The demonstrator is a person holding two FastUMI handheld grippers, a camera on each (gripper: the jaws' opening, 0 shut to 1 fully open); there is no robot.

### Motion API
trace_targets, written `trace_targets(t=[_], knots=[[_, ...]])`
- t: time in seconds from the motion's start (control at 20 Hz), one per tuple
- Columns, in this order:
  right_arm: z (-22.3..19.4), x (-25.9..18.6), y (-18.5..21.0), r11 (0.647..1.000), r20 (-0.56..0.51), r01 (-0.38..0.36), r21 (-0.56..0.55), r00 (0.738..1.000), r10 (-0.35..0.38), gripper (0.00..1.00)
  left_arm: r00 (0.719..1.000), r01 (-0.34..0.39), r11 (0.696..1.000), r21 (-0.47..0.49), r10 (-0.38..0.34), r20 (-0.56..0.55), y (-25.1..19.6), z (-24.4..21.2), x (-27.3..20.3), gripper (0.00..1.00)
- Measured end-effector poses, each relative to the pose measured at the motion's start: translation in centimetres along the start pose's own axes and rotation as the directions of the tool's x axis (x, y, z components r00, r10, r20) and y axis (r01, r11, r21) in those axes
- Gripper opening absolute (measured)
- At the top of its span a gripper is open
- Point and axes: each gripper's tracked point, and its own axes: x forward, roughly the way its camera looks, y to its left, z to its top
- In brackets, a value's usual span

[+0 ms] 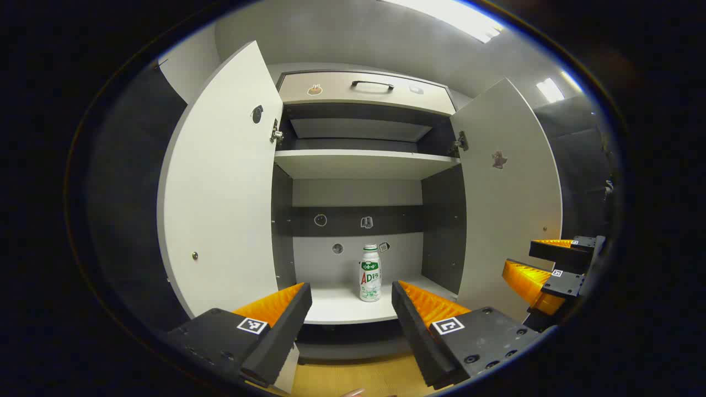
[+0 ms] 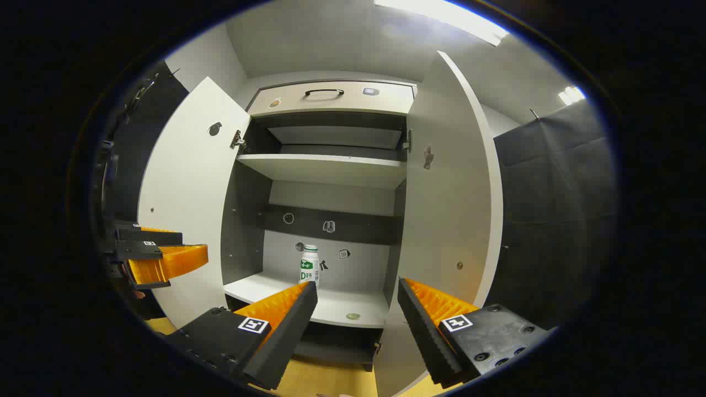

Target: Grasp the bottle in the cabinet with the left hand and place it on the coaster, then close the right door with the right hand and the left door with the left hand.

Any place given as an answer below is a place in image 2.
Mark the white cabinet shelf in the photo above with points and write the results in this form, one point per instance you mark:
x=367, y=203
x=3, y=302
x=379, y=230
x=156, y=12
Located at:
x=325, y=168
x=342, y=303

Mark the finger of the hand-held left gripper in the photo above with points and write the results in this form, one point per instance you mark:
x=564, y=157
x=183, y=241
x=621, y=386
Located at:
x=138, y=251
x=149, y=236

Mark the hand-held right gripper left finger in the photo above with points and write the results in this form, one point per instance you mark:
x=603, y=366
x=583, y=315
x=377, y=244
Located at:
x=292, y=331

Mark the black backdrop cloth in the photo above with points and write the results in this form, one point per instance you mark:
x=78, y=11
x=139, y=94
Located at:
x=143, y=154
x=551, y=220

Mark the white cabinet drawer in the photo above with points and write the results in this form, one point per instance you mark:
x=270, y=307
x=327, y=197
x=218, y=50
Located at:
x=342, y=105

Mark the small ceiling light panel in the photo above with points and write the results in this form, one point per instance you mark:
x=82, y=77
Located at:
x=571, y=95

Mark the white bottle green label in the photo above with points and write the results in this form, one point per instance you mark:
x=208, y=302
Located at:
x=309, y=267

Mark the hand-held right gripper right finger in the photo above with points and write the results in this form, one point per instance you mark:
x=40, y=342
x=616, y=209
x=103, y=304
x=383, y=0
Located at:
x=422, y=331

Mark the white cabinet door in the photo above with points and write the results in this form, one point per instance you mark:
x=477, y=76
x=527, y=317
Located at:
x=447, y=220
x=187, y=193

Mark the metal spring clamp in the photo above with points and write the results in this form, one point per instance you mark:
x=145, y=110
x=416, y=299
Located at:
x=138, y=99

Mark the white cabinet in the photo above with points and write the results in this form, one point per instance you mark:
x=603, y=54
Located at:
x=331, y=198

